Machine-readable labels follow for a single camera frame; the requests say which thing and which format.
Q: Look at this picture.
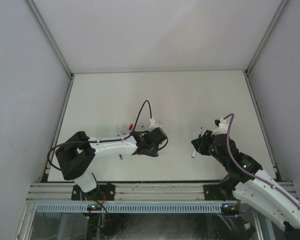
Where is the white marker blue end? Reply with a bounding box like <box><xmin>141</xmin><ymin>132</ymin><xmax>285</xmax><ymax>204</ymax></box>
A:
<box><xmin>191</xmin><ymin>127</ymin><xmax>203</xmax><ymax>158</ymax></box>

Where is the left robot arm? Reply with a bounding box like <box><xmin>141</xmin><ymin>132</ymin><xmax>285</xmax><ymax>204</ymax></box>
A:
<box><xmin>55</xmin><ymin>127</ymin><xmax>168</xmax><ymax>193</ymax></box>

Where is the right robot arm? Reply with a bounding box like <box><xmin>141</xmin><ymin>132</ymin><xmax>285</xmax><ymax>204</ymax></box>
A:
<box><xmin>191</xmin><ymin>130</ymin><xmax>300</xmax><ymax>240</ymax></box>

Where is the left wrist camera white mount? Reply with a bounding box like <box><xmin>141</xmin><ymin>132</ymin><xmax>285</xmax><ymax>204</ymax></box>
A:
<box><xmin>148</xmin><ymin>118</ymin><xmax>163</xmax><ymax>132</ymax></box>

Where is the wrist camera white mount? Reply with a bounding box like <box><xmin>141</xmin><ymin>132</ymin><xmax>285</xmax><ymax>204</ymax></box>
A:
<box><xmin>212</xmin><ymin>117</ymin><xmax>229</xmax><ymax>136</ymax></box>
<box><xmin>148</xmin><ymin>118</ymin><xmax>163</xmax><ymax>132</ymax></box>

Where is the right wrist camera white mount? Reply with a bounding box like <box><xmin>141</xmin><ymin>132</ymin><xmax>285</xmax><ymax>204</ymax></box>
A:
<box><xmin>212</xmin><ymin>117</ymin><xmax>229</xmax><ymax>136</ymax></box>

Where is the aluminium rail frame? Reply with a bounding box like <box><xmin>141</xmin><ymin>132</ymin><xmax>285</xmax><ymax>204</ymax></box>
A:
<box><xmin>27</xmin><ymin>181</ymin><xmax>298</xmax><ymax>202</ymax></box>

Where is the black cable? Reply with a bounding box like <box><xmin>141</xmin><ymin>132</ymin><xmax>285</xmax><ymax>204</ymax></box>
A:
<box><xmin>46</xmin><ymin>99</ymin><xmax>170</xmax><ymax>172</ymax></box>

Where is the perforated blue cable tray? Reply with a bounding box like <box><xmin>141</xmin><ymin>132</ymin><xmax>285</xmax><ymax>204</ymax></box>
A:
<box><xmin>36</xmin><ymin>202</ymin><xmax>223</xmax><ymax>214</ymax></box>

